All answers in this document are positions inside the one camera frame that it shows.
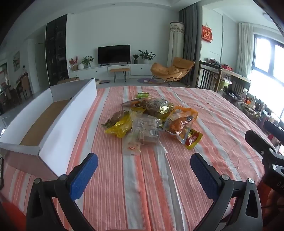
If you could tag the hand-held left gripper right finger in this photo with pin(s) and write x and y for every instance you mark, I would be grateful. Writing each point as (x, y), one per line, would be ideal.
(204, 177)

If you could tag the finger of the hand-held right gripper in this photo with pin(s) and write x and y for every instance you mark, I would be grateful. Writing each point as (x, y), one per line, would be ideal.
(257, 140)
(274, 126)

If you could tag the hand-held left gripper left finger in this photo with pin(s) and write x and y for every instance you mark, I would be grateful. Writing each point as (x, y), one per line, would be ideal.
(84, 175)

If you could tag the red yellow snack packet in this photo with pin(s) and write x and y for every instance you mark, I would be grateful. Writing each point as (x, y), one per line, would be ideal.
(193, 140)

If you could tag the white cardboard box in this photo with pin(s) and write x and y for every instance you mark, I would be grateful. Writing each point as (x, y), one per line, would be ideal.
(66, 124)

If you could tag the small clear red-label packet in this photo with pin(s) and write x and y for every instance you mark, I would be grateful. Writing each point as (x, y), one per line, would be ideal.
(133, 147)

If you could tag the orange clear snack packet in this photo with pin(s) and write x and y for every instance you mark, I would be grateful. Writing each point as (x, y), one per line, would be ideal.
(179, 125)

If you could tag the brown packet with green trim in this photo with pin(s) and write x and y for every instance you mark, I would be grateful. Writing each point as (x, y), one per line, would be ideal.
(115, 117)

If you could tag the clear biscuit packet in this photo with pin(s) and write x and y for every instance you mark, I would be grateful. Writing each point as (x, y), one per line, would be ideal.
(144, 131)

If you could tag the brown orange snack packet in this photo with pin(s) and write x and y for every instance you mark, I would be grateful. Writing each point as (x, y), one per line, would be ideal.
(131, 104)

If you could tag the gold clear snack bag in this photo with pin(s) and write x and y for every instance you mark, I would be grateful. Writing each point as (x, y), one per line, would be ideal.
(155, 106)

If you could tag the pile of assorted household clutter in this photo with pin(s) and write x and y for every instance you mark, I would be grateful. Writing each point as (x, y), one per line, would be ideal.
(250, 104)

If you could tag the orange grey striped tablecloth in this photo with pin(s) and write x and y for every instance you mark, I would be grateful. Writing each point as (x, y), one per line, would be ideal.
(155, 188)

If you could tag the green plastic stool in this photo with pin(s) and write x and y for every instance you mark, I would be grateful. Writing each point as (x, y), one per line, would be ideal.
(224, 84)

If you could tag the window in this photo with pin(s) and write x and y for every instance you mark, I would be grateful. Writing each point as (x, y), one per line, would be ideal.
(264, 55)

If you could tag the dark wooden rack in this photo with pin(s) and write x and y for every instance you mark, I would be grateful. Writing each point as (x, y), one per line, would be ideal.
(207, 75)

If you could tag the white curtain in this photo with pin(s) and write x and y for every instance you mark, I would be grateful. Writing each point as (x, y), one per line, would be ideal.
(245, 48)

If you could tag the person's red clothing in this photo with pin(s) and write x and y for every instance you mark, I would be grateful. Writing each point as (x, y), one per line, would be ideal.
(11, 217)

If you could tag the dark flat floor object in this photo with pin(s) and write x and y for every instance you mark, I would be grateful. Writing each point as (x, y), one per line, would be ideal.
(104, 81)

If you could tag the green snack packet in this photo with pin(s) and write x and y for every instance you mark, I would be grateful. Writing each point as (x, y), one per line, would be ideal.
(143, 95)

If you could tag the wooden dining chair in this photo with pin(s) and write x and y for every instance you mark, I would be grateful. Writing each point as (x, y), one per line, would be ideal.
(24, 85)

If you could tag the white round vase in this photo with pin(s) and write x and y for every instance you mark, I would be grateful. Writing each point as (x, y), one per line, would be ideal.
(81, 66)

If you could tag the round ceiling light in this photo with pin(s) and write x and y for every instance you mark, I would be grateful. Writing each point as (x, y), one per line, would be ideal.
(267, 16)

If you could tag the wooden bench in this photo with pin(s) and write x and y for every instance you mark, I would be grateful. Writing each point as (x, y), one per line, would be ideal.
(119, 69)

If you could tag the orange lounge chair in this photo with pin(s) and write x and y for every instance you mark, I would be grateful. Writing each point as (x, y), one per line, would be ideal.
(168, 71)

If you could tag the purple floor mat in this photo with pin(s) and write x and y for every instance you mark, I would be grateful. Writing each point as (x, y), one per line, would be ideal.
(146, 80)

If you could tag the red flower vase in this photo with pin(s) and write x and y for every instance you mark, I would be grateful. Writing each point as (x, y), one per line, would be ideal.
(73, 62)

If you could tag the flowering green plant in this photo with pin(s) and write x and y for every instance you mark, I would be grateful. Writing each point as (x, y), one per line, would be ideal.
(87, 60)

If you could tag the white television cabinet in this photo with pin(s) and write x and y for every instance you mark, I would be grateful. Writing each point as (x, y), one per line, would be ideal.
(137, 68)

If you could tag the black television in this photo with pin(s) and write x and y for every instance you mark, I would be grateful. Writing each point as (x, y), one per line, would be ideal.
(114, 54)

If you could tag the grey curtain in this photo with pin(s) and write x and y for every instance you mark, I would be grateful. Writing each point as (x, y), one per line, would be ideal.
(190, 33)

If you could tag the small potted plant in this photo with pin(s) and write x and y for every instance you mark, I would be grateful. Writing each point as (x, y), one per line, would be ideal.
(135, 60)

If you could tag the covered standing air conditioner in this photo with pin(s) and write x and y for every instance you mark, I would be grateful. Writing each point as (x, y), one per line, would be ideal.
(175, 44)

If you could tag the large potted plant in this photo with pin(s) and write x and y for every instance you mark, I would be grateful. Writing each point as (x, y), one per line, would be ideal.
(146, 55)

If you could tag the red wall hanging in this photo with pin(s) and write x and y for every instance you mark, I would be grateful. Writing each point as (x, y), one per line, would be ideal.
(206, 33)

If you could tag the dark wall cabinet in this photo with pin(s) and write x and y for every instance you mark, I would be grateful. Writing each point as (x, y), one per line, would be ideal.
(56, 48)

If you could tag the framed wall picture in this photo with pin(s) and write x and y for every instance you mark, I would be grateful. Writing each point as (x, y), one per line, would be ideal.
(16, 61)

